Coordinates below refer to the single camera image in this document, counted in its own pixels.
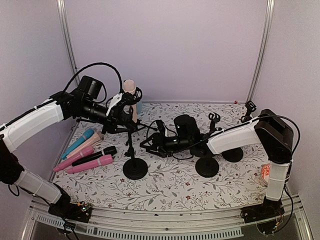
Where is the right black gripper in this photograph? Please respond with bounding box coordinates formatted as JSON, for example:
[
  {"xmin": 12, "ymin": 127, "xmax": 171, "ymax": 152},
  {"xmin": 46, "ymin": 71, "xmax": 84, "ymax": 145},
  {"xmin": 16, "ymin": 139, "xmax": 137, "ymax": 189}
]
[{"xmin": 139, "ymin": 132, "xmax": 192, "ymax": 158}]

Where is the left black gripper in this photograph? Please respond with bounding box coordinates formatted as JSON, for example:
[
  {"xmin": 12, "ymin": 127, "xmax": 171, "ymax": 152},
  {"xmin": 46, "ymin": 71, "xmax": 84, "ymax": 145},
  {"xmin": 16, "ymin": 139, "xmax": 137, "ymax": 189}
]
[{"xmin": 81, "ymin": 98, "xmax": 136, "ymax": 135}]

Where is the blue microphone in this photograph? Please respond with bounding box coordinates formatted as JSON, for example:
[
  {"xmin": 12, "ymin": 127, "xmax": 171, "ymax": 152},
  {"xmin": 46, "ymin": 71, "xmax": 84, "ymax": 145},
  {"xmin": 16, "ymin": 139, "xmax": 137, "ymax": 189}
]
[{"xmin": 61, "ymin": 128, "xmax": 95, "ymax": 160}]

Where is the beige pink microphone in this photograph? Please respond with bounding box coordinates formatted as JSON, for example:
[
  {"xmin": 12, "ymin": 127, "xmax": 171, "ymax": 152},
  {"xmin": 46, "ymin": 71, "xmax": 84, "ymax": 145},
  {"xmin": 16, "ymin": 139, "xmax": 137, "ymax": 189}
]
[{"xmin": 66, "ymin": 132, "xmax": 103, "ymax": 159}]

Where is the black microphone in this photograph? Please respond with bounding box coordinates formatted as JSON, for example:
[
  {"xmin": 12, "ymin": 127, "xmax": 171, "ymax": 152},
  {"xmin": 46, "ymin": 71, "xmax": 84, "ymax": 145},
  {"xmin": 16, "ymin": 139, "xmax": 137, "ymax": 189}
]
[{"xmin": 72, "ymin": 146, "xmax": 117, "ymax": 167}]

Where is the pink microphone back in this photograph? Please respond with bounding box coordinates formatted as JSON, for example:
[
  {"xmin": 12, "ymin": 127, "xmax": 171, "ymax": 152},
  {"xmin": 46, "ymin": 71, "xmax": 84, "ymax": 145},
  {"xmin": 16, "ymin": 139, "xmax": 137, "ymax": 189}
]
[{"xmin": 66, "ymin": 154, "xmax": 113, "ymax": 174}]

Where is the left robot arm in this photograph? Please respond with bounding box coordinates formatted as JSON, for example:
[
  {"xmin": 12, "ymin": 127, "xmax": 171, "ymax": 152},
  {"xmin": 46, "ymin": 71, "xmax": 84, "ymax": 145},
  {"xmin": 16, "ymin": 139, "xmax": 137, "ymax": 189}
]
[{"xmin": 0, "ymin": 76, "xmax": 142, "ymax": 217}]

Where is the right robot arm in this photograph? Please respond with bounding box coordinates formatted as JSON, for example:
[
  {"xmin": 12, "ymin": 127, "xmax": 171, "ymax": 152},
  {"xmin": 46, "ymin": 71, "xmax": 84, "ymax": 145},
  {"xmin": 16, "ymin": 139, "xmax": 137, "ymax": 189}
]
[{"xmin": 139, "ymin": 109, "xmax": 295, "ymax": 218}]

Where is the black tripod shockmount stand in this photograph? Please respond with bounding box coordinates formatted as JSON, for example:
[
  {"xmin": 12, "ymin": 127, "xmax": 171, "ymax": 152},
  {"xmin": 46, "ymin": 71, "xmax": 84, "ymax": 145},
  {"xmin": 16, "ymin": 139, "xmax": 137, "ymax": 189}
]
[{"xmin": 122, "ymin": 79, "xmax": 158, "ymax": 133}]

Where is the beige microphone in shockmount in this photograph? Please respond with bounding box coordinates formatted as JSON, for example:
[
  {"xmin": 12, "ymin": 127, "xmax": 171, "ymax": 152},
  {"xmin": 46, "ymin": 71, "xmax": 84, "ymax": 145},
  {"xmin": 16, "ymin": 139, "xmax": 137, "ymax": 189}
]
[{"xmin": 123, "ymin": 79, "xmax": 138, "ymax": 123}]

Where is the floral table mat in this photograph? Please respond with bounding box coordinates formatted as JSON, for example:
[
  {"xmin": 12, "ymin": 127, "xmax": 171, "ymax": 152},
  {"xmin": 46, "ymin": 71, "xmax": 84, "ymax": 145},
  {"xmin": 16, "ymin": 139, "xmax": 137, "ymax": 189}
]
[{"xmin": 49, "ymin": 102, "xmax": 286, "ymax": 211}]

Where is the light blue cup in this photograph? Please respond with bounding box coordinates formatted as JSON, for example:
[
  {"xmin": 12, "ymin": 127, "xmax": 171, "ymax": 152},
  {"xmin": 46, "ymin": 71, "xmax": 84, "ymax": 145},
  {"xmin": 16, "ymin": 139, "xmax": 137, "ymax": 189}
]
[{"xmin": 136, "ymin": 100, "xmax": 143, "ymax": 115}]

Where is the red white patterned bowl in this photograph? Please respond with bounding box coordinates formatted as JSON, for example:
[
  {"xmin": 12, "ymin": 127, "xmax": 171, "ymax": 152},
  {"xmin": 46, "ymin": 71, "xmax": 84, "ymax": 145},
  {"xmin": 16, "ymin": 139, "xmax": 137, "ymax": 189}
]
[{"xmin": 260, "ymin": 164, "xmax": 270, "ymax": 185}]

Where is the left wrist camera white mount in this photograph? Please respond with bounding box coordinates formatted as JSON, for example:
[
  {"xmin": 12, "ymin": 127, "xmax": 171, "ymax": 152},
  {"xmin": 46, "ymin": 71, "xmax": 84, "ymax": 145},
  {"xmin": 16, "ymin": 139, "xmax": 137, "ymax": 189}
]
[{"xmin": 105, "ymin": 93, "xmax": 123, "ymax": 117}]

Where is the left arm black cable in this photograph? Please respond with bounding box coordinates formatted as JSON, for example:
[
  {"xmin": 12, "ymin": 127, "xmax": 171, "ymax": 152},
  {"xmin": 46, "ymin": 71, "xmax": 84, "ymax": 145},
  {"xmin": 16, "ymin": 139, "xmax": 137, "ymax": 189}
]
[{"xmin": 63, "ymin": 62, "xmax": 123, "ymax": 93}]

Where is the left aluminium frame post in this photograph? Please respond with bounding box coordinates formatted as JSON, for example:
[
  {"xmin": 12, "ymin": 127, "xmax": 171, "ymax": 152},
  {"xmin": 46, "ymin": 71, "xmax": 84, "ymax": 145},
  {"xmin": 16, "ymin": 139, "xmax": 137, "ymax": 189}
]
[{"xmin": 56, "ymin": 0, "xmax": 78, "ymax": 74}]

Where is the aluminium frame post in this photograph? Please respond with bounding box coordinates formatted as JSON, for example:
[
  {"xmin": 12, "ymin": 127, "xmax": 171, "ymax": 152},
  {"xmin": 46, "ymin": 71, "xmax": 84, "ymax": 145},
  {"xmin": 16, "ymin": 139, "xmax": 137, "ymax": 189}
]
[
  {"xmin": 56, "ymin": 0, "xmax": 78, "ymax": 74},
  {"xmin": 246, "ymin": 0, "xmax": 275, "ymax": 102}
]

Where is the front aluminium rail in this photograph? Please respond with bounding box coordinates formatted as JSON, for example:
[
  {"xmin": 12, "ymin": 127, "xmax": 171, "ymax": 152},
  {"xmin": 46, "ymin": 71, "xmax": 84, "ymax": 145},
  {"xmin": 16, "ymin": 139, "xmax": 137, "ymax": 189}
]
[{"xmin": 21, "ymin": 194, "xmax": 315, "ymax": 240}]

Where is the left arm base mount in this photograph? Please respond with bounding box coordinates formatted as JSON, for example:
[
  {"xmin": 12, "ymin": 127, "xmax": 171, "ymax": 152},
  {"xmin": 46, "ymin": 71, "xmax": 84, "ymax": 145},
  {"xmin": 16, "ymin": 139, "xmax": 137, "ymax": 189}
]
[{"xmin": 48, "ymin": 198, "xmax": 93, "ymax": 223}]

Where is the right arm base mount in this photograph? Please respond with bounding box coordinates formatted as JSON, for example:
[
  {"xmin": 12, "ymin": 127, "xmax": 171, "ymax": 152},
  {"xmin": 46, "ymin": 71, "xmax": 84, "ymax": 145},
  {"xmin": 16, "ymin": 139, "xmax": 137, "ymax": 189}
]
[{"xmin": 240, "ymin": 196, "xmax": 285, "ymax": 223}]

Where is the right aluminium frame post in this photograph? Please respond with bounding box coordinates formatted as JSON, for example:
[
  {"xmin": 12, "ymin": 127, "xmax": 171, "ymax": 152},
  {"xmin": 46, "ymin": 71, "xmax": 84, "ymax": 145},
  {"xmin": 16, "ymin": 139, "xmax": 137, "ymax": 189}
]
[{"xmin": 246, "ymin": 0, "xmax": 275, "ymax": 102}]

